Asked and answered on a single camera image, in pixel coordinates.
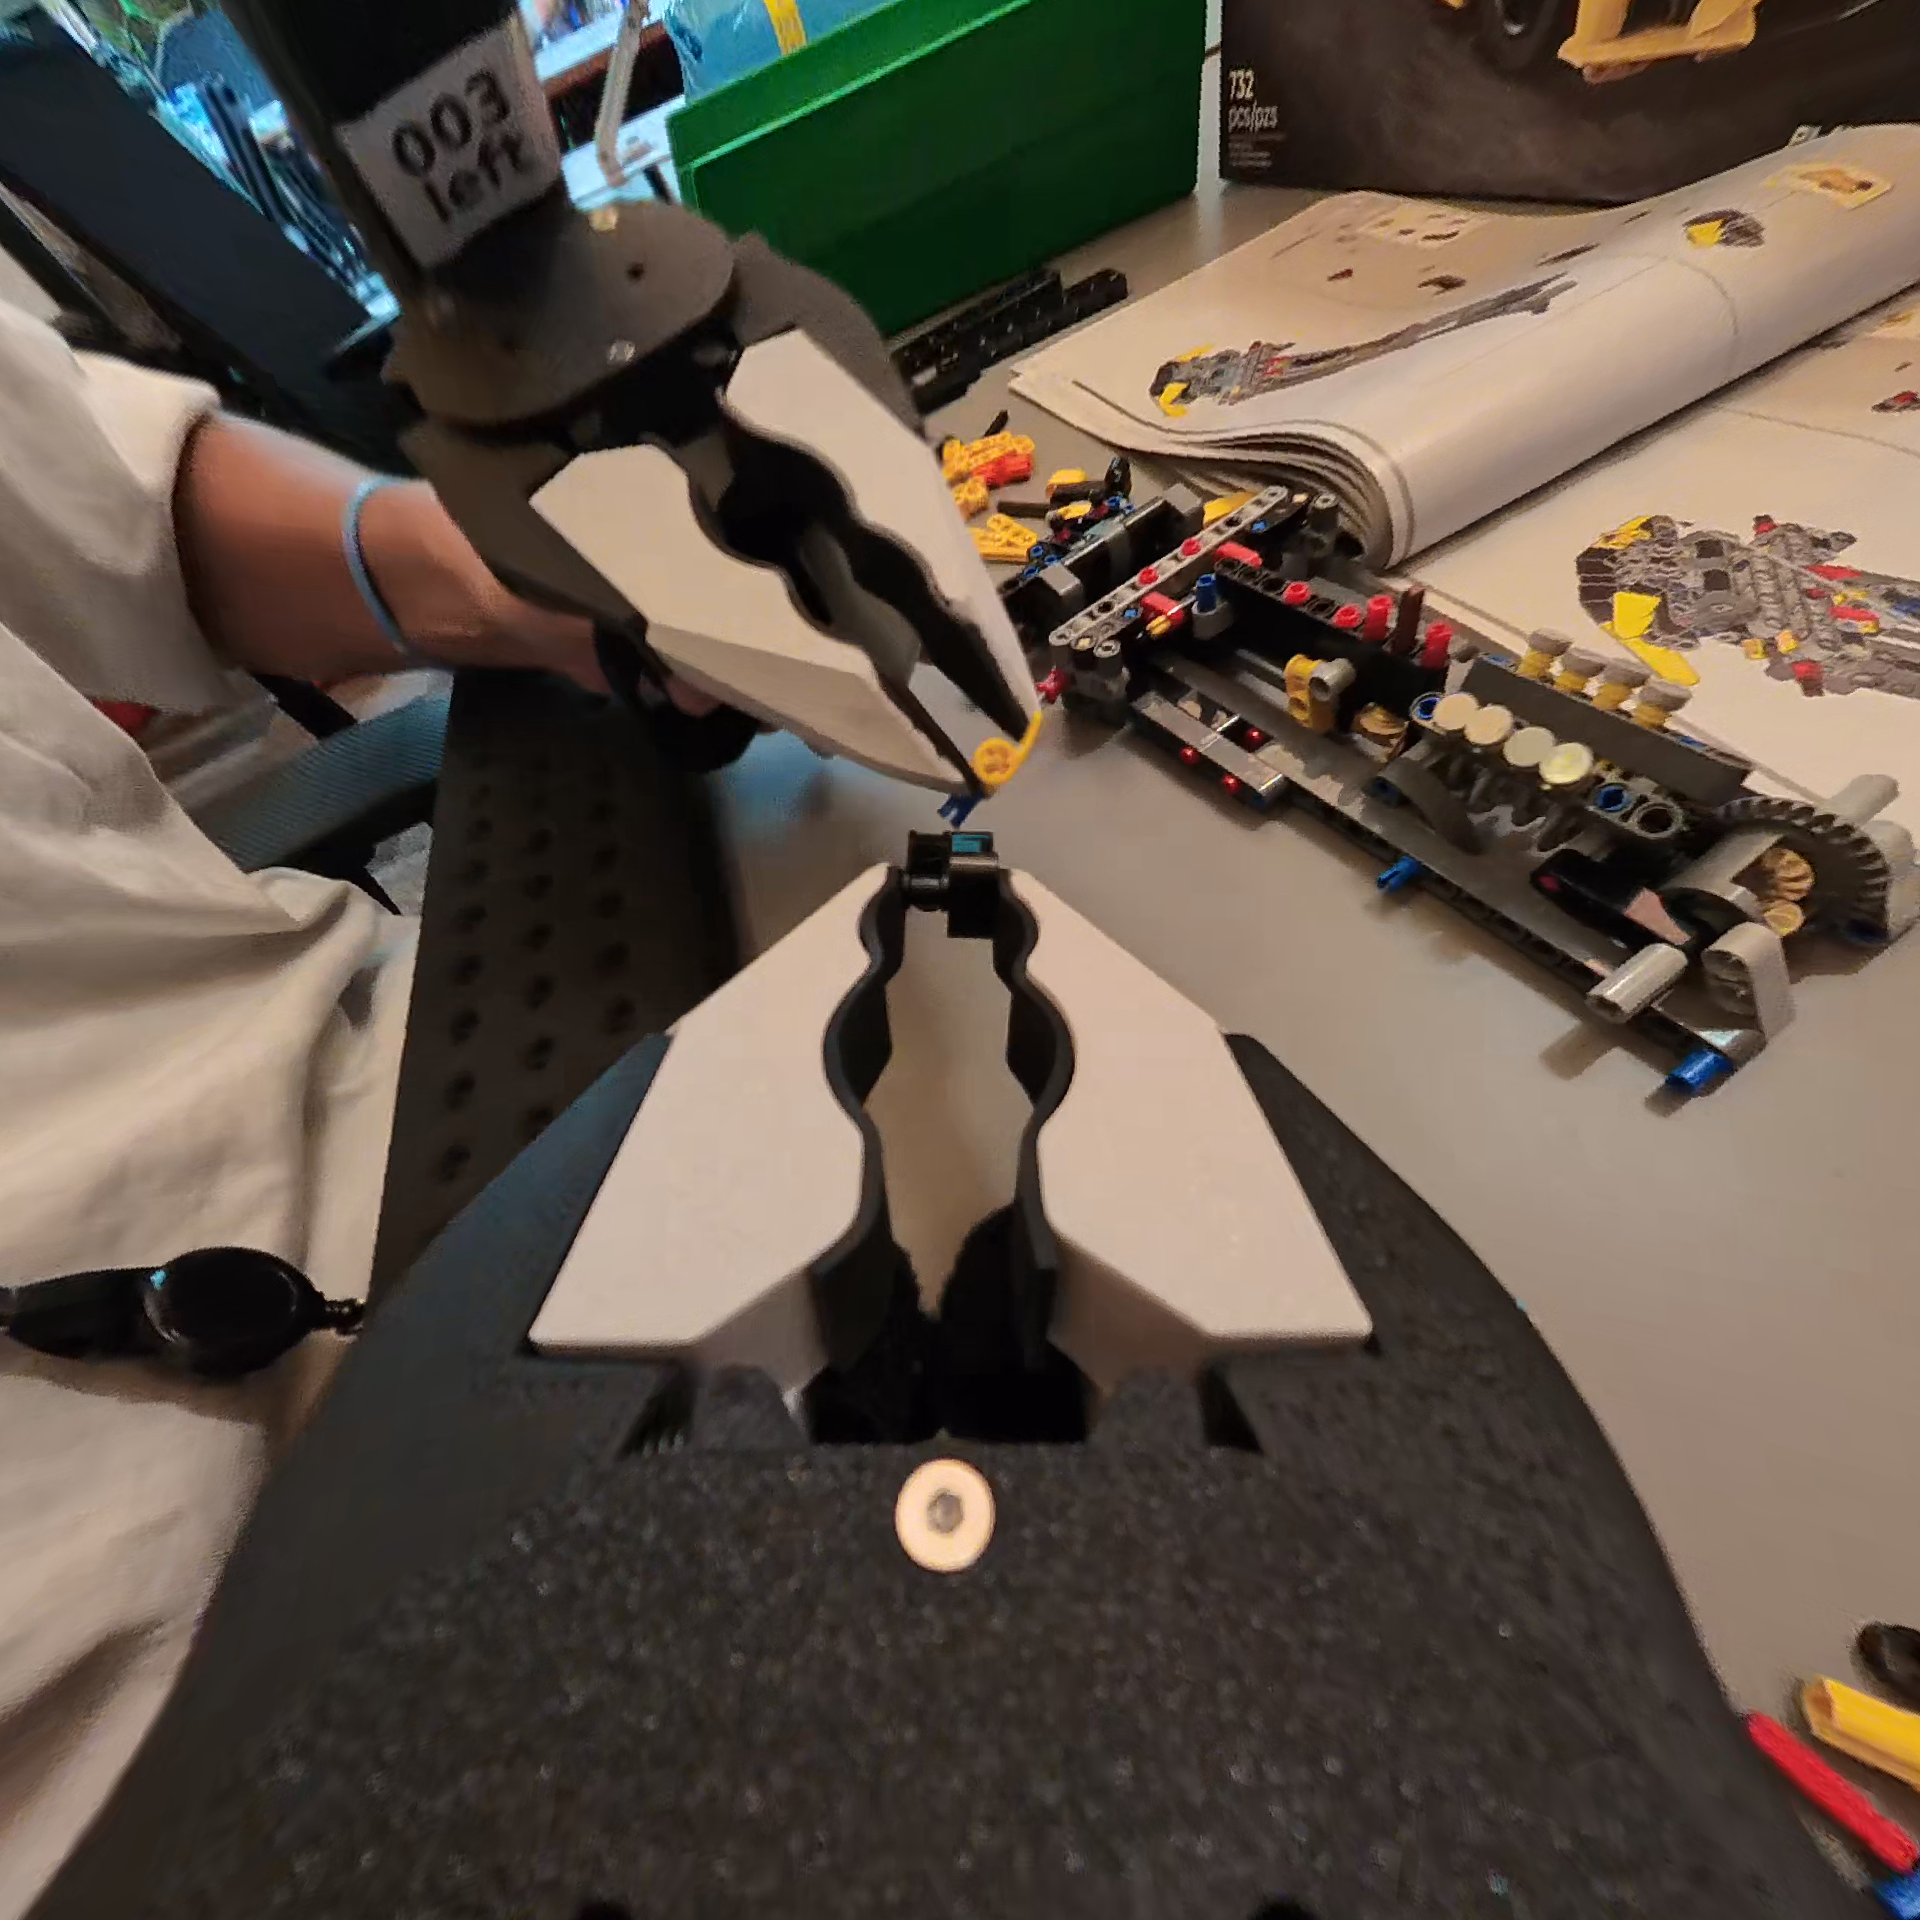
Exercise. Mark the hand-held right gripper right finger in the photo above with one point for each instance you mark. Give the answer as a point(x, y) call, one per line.
point(1199, 1186)

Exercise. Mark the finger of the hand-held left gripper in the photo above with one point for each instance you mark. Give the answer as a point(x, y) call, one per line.
point(884, 480)
point(706, 600)

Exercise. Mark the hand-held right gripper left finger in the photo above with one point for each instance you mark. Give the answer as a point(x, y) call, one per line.
point(718, 1186)

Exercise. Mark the yellow lego piece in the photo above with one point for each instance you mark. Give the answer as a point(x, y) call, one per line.
point(1003, 759)

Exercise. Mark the black lego connector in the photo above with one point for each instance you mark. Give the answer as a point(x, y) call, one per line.
point(960, 877)

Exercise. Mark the lego car chassis assembly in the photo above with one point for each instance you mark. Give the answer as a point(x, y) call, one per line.
point(1351, 706)

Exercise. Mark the person's left forearm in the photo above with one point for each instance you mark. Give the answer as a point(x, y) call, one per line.
point(302, 555)

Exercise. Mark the pile of yellow Lego parts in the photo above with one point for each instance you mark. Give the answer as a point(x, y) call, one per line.
point(1005, 480)

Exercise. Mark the black lego beam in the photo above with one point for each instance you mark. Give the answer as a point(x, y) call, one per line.
point(960, 354)
point(1088, 294)

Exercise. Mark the yellow lego panel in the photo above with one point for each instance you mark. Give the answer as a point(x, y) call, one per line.
point(1229, 508)

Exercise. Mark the lego instruction booklet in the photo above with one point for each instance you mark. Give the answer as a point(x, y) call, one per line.
point(1574, 344)

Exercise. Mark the lego set box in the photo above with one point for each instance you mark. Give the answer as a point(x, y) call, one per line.
point(1501, 136)

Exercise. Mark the pile of lego pins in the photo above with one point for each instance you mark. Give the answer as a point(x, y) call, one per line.
point(1846, 1754)

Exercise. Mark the white desk lamp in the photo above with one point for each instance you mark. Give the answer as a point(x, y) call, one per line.
point(623, 90)

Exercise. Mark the green plastic bin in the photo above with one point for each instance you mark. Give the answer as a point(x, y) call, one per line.
point(932, 165)

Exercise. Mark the blue wristband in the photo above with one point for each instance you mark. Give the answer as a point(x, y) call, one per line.
point(377, 570)

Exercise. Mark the black dimpled foam pad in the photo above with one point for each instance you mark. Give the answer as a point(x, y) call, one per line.
point(555, 900)

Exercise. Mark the blue wrapped roll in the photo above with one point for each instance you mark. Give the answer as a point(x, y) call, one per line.
point(751, 30)

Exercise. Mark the black office chair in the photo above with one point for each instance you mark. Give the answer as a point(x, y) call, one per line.
point(149, 223)

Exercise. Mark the black round clip-on device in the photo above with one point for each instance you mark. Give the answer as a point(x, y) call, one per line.
point(225, 1305)

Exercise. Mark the person's white shirt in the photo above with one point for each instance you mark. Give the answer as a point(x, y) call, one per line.
point(149, 973)

